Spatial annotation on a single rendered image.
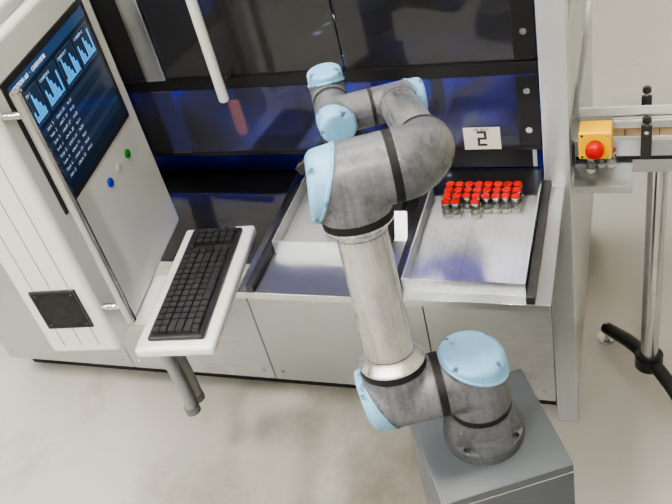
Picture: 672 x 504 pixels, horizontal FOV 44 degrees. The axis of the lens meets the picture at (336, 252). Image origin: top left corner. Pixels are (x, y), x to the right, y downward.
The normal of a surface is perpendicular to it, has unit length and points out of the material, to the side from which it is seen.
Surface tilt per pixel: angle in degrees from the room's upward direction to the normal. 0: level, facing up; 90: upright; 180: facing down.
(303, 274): 0
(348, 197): 81
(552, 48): 90
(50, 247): 90
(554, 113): 90
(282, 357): 90
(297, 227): 0
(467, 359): 7
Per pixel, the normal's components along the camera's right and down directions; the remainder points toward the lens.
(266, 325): -0.27, 0.65
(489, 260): -0.20, -0.76
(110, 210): 0.97, -0.07
